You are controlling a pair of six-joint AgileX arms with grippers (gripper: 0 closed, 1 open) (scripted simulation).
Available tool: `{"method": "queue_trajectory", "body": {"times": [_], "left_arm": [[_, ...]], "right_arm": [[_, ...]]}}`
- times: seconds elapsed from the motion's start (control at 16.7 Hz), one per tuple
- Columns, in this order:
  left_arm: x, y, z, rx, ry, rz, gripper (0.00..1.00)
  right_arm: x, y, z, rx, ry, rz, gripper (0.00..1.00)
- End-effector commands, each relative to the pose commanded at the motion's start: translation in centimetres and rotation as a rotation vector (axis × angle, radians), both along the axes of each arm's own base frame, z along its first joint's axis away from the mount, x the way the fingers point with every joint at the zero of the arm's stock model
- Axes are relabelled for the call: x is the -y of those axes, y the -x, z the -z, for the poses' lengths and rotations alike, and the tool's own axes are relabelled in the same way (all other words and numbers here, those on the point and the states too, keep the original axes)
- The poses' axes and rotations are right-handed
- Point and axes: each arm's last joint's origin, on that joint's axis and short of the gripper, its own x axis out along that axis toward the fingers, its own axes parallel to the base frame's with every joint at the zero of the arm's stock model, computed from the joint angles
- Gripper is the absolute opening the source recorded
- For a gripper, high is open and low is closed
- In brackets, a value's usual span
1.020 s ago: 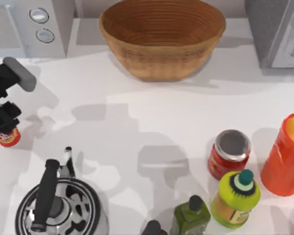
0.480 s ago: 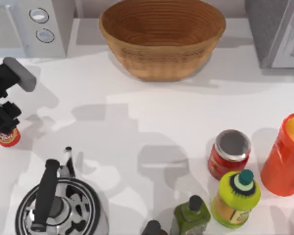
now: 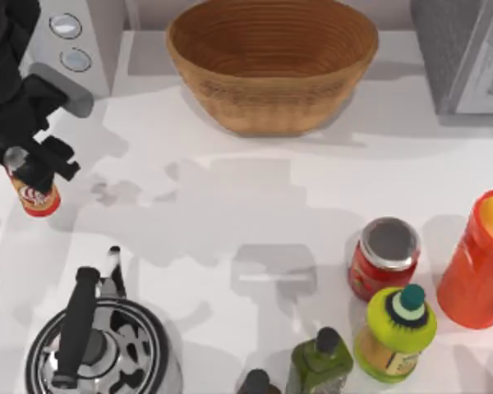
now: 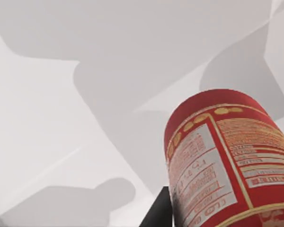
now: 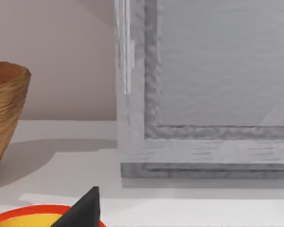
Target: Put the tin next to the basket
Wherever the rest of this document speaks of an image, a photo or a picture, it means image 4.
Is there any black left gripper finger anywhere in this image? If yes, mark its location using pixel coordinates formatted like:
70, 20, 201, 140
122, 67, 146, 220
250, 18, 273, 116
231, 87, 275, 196
138, 186, 175, 227

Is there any red and white can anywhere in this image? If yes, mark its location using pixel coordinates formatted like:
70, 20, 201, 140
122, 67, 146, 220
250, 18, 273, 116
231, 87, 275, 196
164, 88, 284, 227

